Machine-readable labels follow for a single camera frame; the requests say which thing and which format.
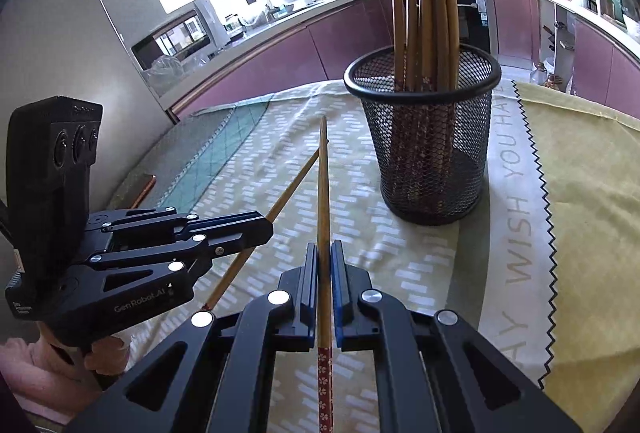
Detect printed patchwork tablecloth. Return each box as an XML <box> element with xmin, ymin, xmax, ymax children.
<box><xmin>107</xmin><ymin>78</ymin><xmax>640</xmax><ymax>433</ymax></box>

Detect red-tipped wooden chopstick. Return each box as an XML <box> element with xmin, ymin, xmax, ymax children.
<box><xmin>316</xmin><ymin>115</ymin><xmax>335</xmax><ymax>433</ymax></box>
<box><xmin>202</xmin><ymin>149</ymin><xmax>321</xmax><ymax>313</ymax></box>

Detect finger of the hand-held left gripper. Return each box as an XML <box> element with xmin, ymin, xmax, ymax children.
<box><xmin>74</xmin><ymin>225</ymin><xmax>275</xmax><ymax>297</ymax></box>
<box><xmin>86</xmin><ymin>207</ymin><xmax>274</xmax><ymax>235</ymax></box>

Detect grey refrigerator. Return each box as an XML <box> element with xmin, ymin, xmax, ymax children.
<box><xmin>0</xmin><ymin>0</ymin><xmax>171</xmax><ymax>214</ymax></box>

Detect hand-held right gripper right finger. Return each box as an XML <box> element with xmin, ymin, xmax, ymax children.
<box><xmin>330</xmin><ymin>239</ymin><xmax>583</xmax><ymax>433</ymax></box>

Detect clear plastic bag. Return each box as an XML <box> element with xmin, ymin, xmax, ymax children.
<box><xmin>145</xmin><ymin>54</ymin><xmax>193</xmax><ymax>96</ymax></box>

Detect silver countertop oven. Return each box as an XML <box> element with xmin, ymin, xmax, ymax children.
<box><xmin>131</xmin><ymin>0</ymin><xmax>226</xmax><ymax>70</ymax></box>

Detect built-in black oven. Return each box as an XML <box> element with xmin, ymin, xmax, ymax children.
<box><xmin>452</xmin><ymin>0</ymin><xmax>498</xmax><ymax>56</ymax></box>

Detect grey checkered table cover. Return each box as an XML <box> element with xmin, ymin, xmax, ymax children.
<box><xmin>107</xmin><ymin>105</ymin><xmax>236</xmax><ymax>214</ymax></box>

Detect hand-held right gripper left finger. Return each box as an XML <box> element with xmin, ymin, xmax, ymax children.
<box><xmin>65</xmin><ymin>240</ymin><xmax>321</xmax><ymax>433</ymax></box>

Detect black mesh holder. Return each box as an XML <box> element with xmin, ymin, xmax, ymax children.
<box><xmin>344</xmin><ymin>44</ymin><xmax>502</xmax><ymax>226</ymax></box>

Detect copper smartphone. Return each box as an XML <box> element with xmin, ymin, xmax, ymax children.
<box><xmin>127</xmin><ymin>173</ymin><xmax>157</xmax><ymax>210</ymax></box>

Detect person's left hand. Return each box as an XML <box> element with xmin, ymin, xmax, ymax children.
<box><xmin>41</xmin><ymin>322</ymin><xmax>132</xmax><ymax>377</ymax></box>

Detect glass kettle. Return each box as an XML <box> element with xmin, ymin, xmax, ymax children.
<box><xmin>222</xmin><ymin>13</ymin><xmax>246</xmax><ymax>38</ymax></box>

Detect pink base cabinets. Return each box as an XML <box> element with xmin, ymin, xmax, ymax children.
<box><xmin>492</xmin><ymin>0</ymin><xmax>640</xmax><ymax>118</ymax></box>
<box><xmin>167</xmin><ymin>0</ymin><xmax>401</xmax><ymax>121</ymax></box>

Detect person's left forearm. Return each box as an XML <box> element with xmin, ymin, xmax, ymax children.
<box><xmin>0</xmin><ymin>338</ymin><xmax>108</xmax><ymax>424</ymax></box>

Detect pile of wooden chopsticks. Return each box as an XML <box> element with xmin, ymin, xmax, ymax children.
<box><xmin>384</xmin><ymin>0</ymin><xmax>463</xmax><ymax>214</ymax></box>

